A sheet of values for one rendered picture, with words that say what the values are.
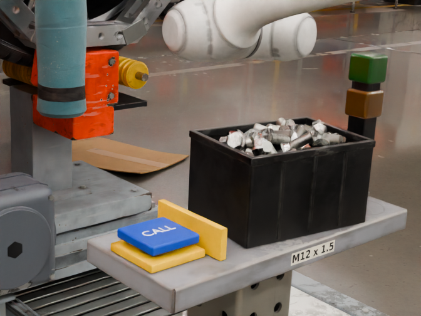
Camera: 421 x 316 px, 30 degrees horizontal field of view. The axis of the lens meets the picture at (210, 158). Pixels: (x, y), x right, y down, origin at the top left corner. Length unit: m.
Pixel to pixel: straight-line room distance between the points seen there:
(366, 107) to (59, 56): 0.55
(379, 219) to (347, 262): 0.98
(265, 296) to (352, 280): 0.97
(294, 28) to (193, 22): 0.20
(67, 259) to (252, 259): 0.81
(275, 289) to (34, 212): 0.43
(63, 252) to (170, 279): 0.82
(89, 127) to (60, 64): 0.23
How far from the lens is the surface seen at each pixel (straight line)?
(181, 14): 1.31
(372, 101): 1.13
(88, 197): 1.77
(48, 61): 1.40
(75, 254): 1.70
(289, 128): 1.03
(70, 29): 1.38
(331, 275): 1.99
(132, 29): 1.61
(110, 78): 1.59
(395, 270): 2.07
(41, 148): 1.73
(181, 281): 0.87
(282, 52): 1.42
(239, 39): 1.31
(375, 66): 1.12
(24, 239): 1.28
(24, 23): 1.49
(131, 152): 2.87
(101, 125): 1.60
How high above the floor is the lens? 0.83
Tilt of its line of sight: 17 degrees down
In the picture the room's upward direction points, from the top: 3 degrees clockwise
